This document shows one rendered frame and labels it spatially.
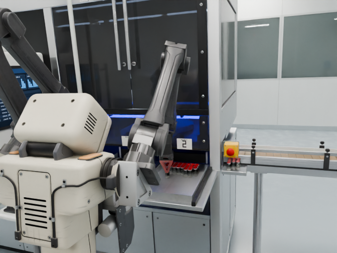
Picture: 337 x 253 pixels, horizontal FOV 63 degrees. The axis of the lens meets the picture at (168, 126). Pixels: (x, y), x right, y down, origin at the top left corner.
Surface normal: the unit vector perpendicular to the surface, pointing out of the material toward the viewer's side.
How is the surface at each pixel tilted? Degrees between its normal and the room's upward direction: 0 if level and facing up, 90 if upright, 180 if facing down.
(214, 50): 90
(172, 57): 49
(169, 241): 90
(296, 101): 90
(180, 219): 90
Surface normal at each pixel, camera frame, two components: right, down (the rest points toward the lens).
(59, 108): -0.26, -0.49
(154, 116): 0.03, -0.47
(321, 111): -0.32, 0.23
